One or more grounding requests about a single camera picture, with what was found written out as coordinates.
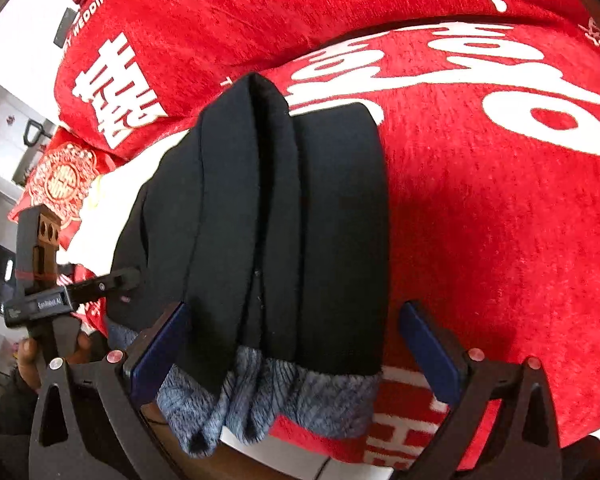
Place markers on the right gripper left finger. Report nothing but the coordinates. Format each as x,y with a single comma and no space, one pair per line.
88,424

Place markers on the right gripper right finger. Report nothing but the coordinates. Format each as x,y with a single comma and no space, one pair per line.
523,441

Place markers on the black pants with patterned waistband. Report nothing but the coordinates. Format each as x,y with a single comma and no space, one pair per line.
273,229

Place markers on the person's left hand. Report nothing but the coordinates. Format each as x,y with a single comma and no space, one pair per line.
29,356

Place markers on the red pillow gold emblem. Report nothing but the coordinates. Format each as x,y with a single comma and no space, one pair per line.
62,178

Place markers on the red back cushion white characters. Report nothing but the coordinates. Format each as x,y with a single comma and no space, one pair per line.
255,20

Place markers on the red sofa cover with lettering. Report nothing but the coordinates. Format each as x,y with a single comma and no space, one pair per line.
491,138

